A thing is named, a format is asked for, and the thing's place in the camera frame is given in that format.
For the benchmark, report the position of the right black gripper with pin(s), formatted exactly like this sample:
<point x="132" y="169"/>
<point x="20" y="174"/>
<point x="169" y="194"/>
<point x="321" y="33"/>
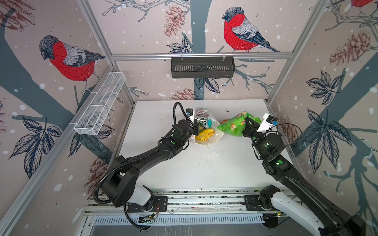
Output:
<point x="250" y="131"/>

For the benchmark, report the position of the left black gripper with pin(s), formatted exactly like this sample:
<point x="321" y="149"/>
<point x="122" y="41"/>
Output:
<point x="195" y="127"/>

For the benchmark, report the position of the yellow snack packet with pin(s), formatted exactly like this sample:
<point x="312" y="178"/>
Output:
<point x="205" y="134"/>

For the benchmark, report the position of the green chips bag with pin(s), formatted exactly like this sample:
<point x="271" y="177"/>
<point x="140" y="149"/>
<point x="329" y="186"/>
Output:
<point x="236" y="125"/>

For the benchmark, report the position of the white printed paper bag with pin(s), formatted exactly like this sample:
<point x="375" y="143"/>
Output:
<point x="213" y="144"/>

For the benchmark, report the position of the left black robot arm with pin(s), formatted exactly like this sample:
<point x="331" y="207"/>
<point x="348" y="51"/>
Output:
<point x="118" y="186"/>

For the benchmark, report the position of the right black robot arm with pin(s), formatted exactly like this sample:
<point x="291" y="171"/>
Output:
<point x="315" y="213"/>

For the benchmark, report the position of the green white snack packet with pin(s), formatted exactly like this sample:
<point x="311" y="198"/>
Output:
<point x="205" y="122"/>

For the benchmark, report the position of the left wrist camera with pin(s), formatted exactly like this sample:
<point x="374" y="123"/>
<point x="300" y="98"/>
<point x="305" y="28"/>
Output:
<point x="190" y="113"/>

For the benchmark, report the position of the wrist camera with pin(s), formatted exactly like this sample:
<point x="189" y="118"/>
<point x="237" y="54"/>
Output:
<point x="268" y="122"/>
<point x="190" y="113"/>

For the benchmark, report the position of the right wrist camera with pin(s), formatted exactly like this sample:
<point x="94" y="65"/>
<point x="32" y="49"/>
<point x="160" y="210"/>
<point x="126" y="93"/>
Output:
<point x="268" y="122"/>

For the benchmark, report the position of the black hanging wire basket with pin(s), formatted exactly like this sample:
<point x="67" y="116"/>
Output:
<point x="202" y="67"/>

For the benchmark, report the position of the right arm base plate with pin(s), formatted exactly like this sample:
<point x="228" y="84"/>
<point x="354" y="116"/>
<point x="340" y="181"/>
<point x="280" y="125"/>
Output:
<point x="259" y="203"/>

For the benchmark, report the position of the aluminium mounting rail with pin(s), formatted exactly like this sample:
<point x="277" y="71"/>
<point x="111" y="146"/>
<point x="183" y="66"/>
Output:
<point x="191" y="201"/>

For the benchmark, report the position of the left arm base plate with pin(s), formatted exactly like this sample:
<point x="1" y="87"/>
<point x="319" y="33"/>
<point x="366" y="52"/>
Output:
<point x="155" y="204"/>

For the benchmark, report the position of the white mesh wall basket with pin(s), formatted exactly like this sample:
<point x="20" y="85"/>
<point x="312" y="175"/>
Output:
<point x="97" y="111"/>

